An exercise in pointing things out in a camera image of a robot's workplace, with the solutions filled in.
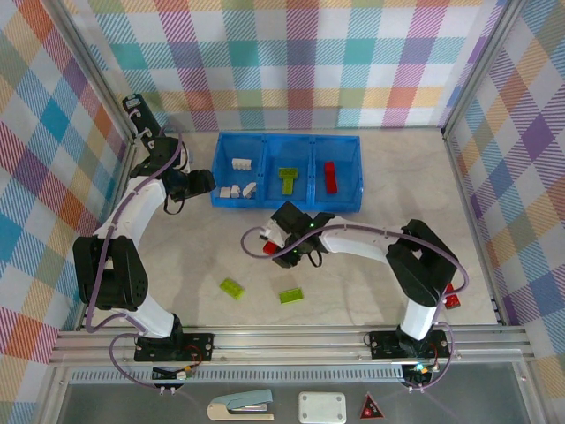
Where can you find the small white lego brick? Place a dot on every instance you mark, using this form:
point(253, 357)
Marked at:
point(250, 190)
point(224, 192)
point(235, 191)

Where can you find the small red lego brick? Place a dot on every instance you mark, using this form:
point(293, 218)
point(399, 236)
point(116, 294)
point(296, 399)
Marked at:
point(268, 248)

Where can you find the long white lego brick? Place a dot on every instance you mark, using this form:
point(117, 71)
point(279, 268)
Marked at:
point(242, 165)

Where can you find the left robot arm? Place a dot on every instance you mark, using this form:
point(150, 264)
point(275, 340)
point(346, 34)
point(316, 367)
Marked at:
point(128, 207)

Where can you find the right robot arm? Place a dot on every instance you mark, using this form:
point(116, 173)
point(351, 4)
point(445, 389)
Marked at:
point(362, 243)

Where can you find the blue three-compartment bin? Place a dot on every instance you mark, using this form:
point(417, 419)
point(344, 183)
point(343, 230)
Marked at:
point(348, 196)

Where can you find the black tool bar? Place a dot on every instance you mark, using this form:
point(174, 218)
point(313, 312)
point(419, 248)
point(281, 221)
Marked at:
point(145, 115)

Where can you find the white plastic box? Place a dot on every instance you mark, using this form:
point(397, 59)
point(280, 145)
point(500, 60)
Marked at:
point(322, 407)

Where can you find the left power connector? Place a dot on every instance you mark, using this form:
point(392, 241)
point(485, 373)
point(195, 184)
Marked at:
point(183, 374)

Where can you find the power connector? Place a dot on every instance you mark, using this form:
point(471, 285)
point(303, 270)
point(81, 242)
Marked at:
point(183, 374)
point(419, 370)

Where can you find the grey blue stapler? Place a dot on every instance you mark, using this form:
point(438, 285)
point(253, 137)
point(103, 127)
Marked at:
point(238, 404)

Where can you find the right power connector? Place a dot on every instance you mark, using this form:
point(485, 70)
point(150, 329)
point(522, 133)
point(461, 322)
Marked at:
point(419, 370)

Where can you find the red triangular sticker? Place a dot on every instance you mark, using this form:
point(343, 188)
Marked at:
point(370, 410)

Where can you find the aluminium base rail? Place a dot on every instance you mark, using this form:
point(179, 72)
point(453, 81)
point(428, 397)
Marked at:
point(287, 346)

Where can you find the aluminium frame post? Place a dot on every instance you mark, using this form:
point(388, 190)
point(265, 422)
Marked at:
point(97, 75)
point(481, 70)

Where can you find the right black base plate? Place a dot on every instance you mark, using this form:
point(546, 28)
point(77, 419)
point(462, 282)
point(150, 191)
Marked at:
point(384, 344)

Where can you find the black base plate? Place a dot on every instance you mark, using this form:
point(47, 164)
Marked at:
point(201, 346)
point(384, 344)

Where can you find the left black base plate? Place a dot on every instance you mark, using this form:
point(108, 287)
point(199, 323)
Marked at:
point(201, 346)

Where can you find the aluminium side rail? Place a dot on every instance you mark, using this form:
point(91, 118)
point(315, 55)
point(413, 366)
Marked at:
point(474, 229)

